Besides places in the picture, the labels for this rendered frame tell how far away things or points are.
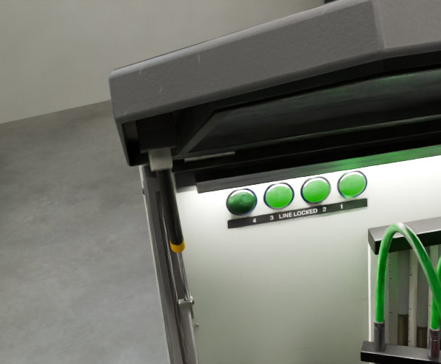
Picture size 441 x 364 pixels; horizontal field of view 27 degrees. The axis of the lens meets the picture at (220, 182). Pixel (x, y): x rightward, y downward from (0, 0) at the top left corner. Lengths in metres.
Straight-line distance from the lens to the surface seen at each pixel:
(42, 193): 4.43
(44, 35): 5.09
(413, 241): 1.25
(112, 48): 5.18
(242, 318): 1.56
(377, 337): 1.54
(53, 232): 4.10
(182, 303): 1.33
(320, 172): 1.40
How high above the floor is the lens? 2.12
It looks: 30 degrees down
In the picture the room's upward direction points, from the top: 6 degrees counter-clockwise
